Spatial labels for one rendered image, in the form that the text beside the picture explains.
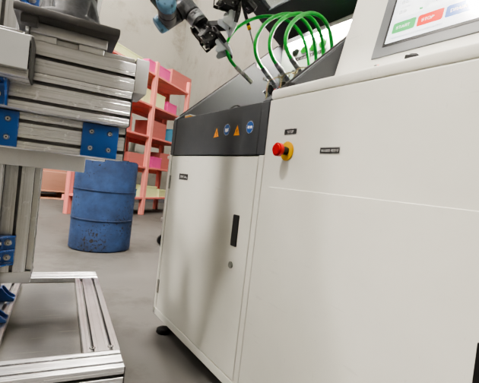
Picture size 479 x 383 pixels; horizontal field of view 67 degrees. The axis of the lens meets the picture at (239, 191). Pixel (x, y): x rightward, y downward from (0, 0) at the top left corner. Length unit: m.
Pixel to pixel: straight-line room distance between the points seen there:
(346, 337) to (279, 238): 0.30
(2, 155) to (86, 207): 2.09
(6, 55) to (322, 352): 0.91
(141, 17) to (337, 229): 8.97
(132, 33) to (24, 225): 8.35
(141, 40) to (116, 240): 6.78
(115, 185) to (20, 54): 2.33
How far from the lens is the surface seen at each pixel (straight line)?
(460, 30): 1.08
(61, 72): 1.00
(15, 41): 0.90
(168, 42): 9.54
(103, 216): 3.14
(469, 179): 0.69
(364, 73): 0.86
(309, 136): 0.93
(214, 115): 1.34
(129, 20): 9.48
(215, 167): 1.28
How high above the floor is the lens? 0.70
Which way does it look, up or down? 1 degrees down
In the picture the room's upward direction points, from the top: 7 degrees clockwise
